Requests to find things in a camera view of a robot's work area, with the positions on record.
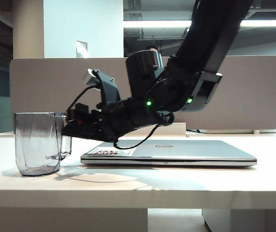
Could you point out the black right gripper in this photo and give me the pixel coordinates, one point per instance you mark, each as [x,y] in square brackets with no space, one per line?
[109,120]

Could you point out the smoky transparent faceted water cup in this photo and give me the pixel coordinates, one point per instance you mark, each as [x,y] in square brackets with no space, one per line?
[36,145]

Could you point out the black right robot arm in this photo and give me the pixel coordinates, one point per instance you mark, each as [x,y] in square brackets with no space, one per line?
[200,53]

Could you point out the red and white laptop sticker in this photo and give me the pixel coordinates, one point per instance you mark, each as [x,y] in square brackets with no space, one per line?
[109,152]

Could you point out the silver Dell laptop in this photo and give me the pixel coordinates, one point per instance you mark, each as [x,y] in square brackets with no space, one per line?
[200,152]

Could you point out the beige felt desk divider panel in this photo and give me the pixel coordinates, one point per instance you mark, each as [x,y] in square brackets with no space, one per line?
[44,84]

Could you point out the background person head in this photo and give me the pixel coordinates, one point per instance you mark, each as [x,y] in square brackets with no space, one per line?
[152,47]

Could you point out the long ceiling light strip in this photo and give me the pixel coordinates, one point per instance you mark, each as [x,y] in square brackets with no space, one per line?
[152,23]

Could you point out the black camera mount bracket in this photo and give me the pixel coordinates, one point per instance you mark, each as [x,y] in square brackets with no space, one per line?
[110,89]

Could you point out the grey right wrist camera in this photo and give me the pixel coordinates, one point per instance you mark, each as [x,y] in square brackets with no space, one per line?
[91,76]

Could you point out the small wall poster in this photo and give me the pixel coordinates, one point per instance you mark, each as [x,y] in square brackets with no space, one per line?
[81,49]

